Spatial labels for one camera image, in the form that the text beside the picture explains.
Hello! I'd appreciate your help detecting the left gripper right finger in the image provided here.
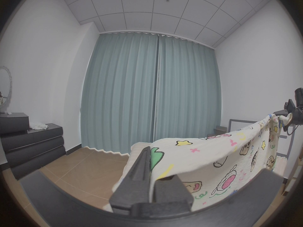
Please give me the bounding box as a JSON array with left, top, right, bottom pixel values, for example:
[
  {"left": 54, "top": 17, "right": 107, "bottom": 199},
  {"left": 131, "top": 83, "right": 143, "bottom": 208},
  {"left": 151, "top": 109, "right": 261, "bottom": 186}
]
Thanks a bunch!
[{"left": 153, "top": 175, "right": 193, "bottom": 211}]

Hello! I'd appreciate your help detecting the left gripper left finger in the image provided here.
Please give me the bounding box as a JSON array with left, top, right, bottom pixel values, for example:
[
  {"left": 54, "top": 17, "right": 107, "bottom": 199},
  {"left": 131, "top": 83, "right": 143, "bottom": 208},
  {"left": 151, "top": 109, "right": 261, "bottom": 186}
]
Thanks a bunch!
[{"left": 109, "top": 146, "right": 152, "bottom": 208}]

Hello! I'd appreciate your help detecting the white printed pyjama top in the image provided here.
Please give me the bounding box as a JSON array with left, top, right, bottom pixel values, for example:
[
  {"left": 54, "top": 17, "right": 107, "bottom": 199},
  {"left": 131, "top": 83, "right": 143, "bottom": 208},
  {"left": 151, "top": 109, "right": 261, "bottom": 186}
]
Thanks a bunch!
[{"left": 150, "top": 114, "right": 284, "bottom": 212}]

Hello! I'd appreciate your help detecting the bed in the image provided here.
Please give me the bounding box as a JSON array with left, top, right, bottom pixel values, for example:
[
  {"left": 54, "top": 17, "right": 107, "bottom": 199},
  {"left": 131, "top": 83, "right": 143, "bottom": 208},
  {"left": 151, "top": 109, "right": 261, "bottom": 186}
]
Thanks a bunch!
[{"left": 103, "top": 119, "right": 295, "bottom": 212}]

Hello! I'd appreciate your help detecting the grey bedside table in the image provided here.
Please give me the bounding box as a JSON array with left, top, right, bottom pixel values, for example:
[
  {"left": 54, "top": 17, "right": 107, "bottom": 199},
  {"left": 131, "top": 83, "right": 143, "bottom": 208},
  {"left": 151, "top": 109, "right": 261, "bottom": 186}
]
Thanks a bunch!
[{"left": 207, "top": 125, "right": 228, "bottom": 139}]

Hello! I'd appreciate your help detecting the blue-green curtain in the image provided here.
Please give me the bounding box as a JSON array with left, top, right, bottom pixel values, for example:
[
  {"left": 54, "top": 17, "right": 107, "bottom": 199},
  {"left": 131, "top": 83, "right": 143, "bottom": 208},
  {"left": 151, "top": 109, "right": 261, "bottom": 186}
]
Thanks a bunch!
[
  {"left": 80, "top": 32, "right": 159, "bottom": 154},
  {"left": 154, "top": 33, "right": 222, "bottom": 146}
]

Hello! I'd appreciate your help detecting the white crumpled cloth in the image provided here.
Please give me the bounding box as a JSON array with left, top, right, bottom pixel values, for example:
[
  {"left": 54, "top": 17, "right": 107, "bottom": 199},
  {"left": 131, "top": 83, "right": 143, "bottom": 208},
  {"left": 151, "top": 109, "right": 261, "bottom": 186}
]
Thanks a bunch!
[{"left": 29, "top": 122, "right": 49, "bottom": 130}]

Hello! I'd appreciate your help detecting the black chest of drawers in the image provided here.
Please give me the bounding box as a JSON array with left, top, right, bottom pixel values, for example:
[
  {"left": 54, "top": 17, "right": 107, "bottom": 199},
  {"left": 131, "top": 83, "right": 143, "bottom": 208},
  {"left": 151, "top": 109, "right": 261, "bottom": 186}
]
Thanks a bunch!
[{"left": 0, "top": 113, "right": 66, "bottom": 180}]

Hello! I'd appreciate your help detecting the round white-framed mirror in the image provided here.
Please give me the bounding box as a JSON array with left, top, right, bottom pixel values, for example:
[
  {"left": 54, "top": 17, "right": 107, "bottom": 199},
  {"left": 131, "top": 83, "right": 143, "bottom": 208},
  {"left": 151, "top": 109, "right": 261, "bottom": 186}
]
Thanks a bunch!
[{"left": 0, "top": 66, "right": 13, "bottom": 113}]

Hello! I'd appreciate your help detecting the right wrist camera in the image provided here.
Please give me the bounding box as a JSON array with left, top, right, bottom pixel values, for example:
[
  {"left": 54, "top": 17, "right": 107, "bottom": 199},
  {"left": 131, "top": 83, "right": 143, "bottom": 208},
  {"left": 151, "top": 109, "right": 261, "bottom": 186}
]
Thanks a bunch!
[{"left": 284, "top": 99, "right": 297, "bottom": 114}]

